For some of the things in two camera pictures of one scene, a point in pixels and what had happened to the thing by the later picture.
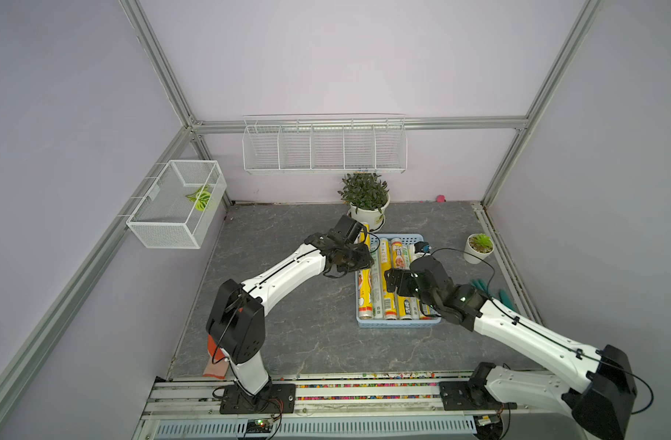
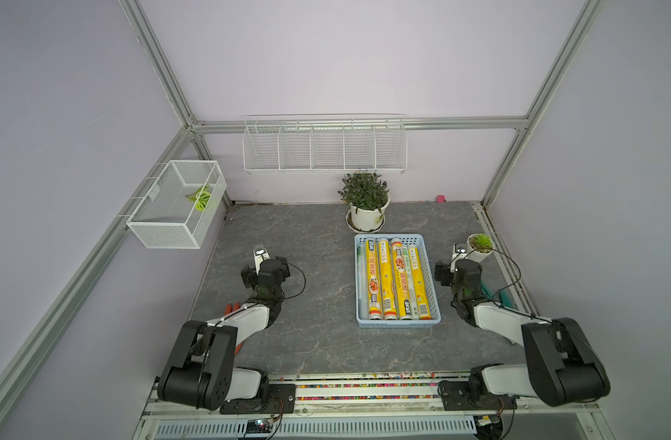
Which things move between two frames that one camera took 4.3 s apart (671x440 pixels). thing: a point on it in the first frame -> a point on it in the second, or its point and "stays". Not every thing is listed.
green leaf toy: (201, 197) stays
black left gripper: (364, 261) -> (248, 277)
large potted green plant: (367, 196) stays
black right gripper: (404, 275) -> (445, 269)
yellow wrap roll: (389, 298) stays
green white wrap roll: (407, 253) stays
